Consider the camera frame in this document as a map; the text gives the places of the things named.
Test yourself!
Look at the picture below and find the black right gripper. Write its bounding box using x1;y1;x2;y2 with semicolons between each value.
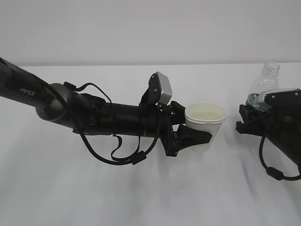
236;105;301;139

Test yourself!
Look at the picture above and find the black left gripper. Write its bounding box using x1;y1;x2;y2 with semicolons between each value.
139;90;212;157

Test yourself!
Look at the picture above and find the white paper cup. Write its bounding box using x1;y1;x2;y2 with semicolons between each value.
184;102;228;151

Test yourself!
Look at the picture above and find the clear water bottle green label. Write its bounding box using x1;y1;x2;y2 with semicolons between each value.
246;62;280;112

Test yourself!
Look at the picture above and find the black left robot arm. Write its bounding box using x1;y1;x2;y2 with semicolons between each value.
0;59;212;157

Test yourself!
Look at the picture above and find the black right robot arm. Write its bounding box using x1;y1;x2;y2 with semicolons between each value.
236;105;301;170

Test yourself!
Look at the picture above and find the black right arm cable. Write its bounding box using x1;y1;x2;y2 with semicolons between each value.
259;134;301;181

